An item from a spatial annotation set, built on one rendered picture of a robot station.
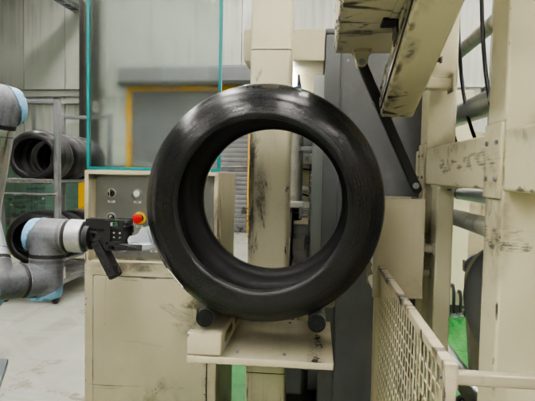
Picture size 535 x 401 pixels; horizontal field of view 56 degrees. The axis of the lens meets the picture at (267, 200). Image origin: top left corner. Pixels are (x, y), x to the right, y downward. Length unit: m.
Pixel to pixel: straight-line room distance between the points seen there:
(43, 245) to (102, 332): 0.83
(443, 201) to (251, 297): 0.67
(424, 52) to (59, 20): 11.86
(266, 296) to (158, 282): 0.93
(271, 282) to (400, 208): 0.44
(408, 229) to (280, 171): 0.43
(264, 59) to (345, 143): 0.55
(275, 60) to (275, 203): 0.45
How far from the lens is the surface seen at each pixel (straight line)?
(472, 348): 1.96
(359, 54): 1.58
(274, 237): 1.62
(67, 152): 5.25
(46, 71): 12.73
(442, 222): 1.60
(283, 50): 1.65
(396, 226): 1.56
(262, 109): 1.21
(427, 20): 1.14
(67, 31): 12.66
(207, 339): 1.33
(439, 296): 1.63
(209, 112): 1.23
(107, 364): 2.26
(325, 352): 1.38
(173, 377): 2.19
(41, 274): 1.47
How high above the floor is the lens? 1.27
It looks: 3 degrees down
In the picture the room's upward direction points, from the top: 1 degrees clockwise
